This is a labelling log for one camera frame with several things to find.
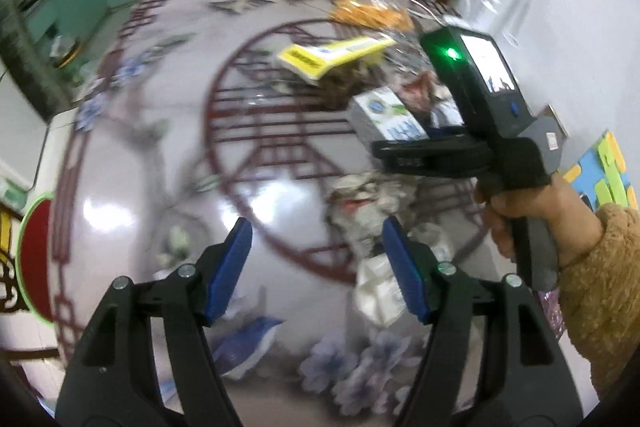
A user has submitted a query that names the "white blue milk carton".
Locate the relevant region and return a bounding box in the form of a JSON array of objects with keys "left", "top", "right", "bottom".
[{"left": 347, "top": 87, "right": 431, "bottom": 145}]

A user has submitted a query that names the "clear printed plastic wrapper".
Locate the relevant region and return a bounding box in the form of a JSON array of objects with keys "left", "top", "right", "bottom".
[{"left": 320, "top": 57, "right": 401, "bottom": 110}]

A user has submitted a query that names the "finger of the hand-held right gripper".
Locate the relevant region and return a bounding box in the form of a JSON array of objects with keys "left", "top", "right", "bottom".
[
  {"left": 427, "top": 124, "right": 468, "bottom": 142},
  {"left": 371, "top": 138, "right": 493, "bottom": 178}
]

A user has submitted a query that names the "grey wrapper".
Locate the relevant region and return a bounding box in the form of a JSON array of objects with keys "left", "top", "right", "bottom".
[{"left": 325, "top": 174, "right": 421, "bottom": 258}]

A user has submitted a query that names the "yellow tube box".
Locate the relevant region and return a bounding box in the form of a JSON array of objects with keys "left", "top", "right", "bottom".
[{"left": 277, "top": 36, "right": 396, "bottom": 85}]

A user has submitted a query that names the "green trash can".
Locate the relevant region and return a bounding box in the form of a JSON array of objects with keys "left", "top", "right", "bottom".
[{"left": 50, "top": 34, "right": 83, "bottom": 70}]

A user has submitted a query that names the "carved wooden chair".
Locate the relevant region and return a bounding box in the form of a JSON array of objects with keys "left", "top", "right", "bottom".
[{"left": 0, "top": 207, "right": 26, "bottom": 318}]

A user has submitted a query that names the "colourful foam puzzle mat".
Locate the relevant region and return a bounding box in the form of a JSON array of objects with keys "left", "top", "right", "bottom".
[{"left": 562, "top": 129, "right": 640, "bottom": 212}]

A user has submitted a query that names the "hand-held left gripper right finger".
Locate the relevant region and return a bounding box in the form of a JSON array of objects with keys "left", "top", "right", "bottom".
[{"left": 381, "top": 213, "right": 584, "bottom": 427}]

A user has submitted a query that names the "person's right hand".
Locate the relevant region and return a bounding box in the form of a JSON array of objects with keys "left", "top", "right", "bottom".
[{"left": 474, "top": 176, "right": 604, "bottom": 272}]

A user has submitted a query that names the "white tissue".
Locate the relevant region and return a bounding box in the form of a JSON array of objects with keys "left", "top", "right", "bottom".
[{"left": 355, "top": 252, "right": 416, "bottom": 325}]

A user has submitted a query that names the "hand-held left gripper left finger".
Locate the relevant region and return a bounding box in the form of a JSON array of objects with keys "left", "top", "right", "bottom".
[{"left": 55, "top": 216, "right": 255, "bottom": 427}]

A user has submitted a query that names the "blue white plastic wrapper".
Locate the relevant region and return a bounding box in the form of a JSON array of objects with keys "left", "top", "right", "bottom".
[{"left": 212, "top": 314, "right": 286, "bottom": 380}]

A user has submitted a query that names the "red basin with green rim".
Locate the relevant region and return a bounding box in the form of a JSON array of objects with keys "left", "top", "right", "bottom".
[{"left": 15, "top": 191, "right": 58, "bottom": 324}]

